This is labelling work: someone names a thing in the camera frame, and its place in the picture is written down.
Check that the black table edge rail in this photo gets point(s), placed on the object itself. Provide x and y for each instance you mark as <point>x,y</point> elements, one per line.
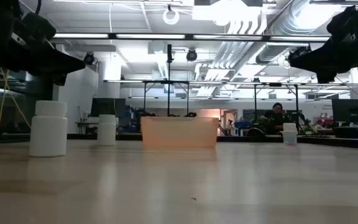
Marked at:
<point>259,139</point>

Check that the translucent orange plastic basket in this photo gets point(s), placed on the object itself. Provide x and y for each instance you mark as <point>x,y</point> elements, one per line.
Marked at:
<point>179,132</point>

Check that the small white pill bottle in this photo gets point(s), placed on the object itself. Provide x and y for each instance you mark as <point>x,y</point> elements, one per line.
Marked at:
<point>289,135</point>

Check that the black metal frame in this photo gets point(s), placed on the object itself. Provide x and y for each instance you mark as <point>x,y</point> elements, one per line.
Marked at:
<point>275,84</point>
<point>166,82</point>

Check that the blue storage bin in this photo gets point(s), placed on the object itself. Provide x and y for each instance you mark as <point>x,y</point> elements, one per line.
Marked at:
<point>242,125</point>

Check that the black vertical pole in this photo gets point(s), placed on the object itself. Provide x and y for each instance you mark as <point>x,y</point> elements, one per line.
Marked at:
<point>169,81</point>

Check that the black hanging camera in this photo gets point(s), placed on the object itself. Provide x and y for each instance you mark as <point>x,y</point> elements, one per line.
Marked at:
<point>191,55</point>
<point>89,58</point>

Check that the person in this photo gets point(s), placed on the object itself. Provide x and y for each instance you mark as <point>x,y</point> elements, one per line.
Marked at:
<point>275,119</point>

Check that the large white pill bottle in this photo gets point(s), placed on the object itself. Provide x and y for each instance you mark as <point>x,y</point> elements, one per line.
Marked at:
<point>48,130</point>

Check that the black computer monitor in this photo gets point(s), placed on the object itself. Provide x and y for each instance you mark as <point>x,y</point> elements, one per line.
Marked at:
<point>350,110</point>
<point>107,107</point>

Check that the silver ceiling air duct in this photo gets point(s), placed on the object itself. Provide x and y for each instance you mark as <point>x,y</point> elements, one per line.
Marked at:
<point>291,21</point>

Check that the medium white pill bottle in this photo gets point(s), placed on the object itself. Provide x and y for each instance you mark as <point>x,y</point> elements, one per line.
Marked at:
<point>107,132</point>

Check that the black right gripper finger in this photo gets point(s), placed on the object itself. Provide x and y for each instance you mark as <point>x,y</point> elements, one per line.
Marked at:
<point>312,60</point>
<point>327,76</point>

